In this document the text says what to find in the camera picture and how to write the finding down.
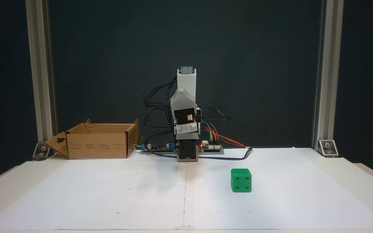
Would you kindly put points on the brown cardboard box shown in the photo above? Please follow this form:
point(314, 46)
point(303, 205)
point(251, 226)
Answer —
point(99, 145)

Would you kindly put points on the circuit board with blue terminal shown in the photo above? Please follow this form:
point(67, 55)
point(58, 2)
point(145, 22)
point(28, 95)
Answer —
point(155, 148)

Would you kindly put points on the circuit board with jumper headers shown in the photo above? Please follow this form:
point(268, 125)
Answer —
point(212, 148)

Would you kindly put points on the aluminium frame post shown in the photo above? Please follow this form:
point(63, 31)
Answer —
point(40, 71)
point(328, 71)

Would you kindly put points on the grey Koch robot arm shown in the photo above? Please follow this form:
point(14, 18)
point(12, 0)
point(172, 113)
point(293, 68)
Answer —
point(186, 81)

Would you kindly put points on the white paper sheet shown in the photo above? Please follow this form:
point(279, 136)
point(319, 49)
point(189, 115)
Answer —
point(141, 200)

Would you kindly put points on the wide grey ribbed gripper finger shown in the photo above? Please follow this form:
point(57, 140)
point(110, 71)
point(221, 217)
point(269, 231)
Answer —
point(187, 136)

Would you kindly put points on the metal corner bracket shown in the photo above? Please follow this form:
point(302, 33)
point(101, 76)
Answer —
point(328, 148)
point(42, 151)

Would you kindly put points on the green dice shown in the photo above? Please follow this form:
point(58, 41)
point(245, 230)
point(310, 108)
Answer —
point(241, 182)

